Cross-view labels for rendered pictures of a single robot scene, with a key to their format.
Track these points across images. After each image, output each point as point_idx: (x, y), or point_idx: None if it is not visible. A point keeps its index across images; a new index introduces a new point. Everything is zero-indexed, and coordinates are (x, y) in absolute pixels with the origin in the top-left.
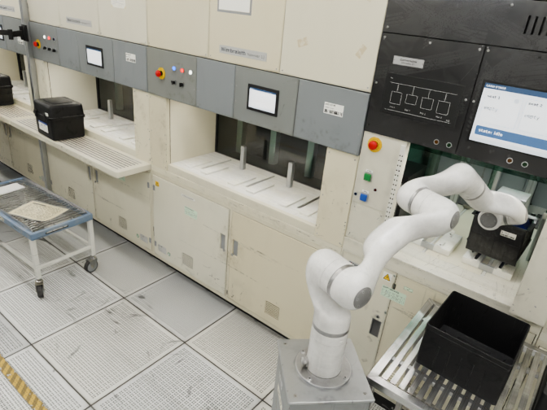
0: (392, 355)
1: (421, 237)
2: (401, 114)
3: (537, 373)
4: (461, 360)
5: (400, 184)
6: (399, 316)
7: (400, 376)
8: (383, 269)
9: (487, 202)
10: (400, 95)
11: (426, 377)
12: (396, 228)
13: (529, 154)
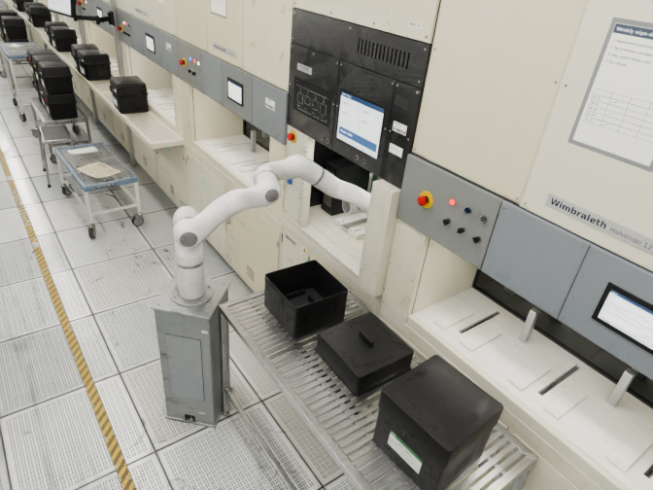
0: (250, 297)
1: (251, 205)
2: (303, 112)
3: None
4: (278, 303)
5: None
6: None
7: (242, 309)
8: (302, 243)
9: (330, 190)
10: (301, 96)
11: (261, 314)
12: (229, 196)
13: (365, 154)
